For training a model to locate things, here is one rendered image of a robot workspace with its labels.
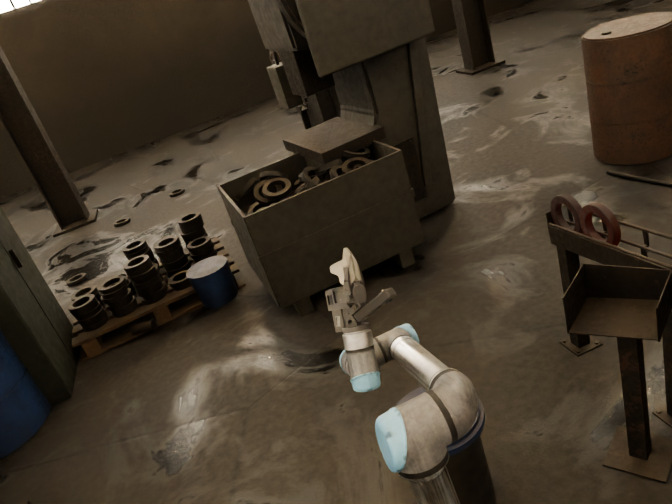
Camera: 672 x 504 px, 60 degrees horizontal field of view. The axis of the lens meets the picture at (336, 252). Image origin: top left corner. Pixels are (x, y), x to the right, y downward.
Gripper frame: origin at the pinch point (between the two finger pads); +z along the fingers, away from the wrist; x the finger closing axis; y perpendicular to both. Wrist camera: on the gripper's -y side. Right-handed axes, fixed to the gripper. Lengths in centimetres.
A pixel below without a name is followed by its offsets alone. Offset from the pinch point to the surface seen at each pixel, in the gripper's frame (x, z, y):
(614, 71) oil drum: 294, 86, -68
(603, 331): 62, -38, -50
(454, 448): 39, -65, -4
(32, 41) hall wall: 487, 431, 720
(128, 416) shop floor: 92, -63, 197
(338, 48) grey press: 169, 117, 66
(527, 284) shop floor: 195, -33, -6
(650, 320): 65, -37, -63
